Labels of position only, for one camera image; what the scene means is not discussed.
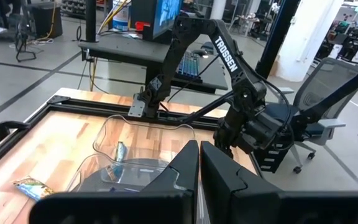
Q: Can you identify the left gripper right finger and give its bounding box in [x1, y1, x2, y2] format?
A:
[200, 140, 358, 224]

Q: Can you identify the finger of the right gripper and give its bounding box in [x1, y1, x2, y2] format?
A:
[225, 123, 239, 158]
[213, 123, 227, 150]

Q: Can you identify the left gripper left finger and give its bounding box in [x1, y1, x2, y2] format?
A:
[29, 139, 200, 224]

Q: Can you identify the dark blue yellow granola bar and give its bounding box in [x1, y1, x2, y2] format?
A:
[103, 162, 126, 184]

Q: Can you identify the light blue granola bar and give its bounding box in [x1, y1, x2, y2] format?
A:
[114, 141, 129, 163]

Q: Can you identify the orange green granola bar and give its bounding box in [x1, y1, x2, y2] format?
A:
[12, 175, 55, 202]

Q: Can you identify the clear plastic bin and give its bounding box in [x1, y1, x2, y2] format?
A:
[92, 114, 197, 162]
[67, 154, 180, 194]

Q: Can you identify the backlit keyboard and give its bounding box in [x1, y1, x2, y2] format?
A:
[175, 51, 202, 81]

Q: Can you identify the grey mesh office chair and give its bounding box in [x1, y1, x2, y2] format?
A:
[259, 57, 358, 175]

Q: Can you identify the dark vertical column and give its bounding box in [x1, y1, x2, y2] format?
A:
[255, 0, 301, 78]

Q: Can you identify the black diagonal beam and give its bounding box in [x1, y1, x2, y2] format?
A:
[303, 57, 358, 123]

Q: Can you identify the black desk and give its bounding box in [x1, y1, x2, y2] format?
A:
[78, 34, 229, 94]

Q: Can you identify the computer monitor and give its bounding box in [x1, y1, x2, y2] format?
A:
[131, 0, 185, 43]

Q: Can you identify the red box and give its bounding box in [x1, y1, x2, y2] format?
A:
[134, 21, 152, 32]

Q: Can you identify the white blue bucket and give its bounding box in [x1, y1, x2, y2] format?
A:
[112, 0, 130, 32]

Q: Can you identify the black monitor pole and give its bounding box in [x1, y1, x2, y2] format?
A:
[85, 0, 98, 44]

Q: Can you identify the black clamp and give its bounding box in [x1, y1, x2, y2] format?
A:
[0, 120, 31, 143]

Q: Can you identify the black trash bin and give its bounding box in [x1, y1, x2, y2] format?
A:
[29, 1, 63, 40]

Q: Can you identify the yellow cable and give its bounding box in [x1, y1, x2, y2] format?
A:
[87, 0, 130, 93]

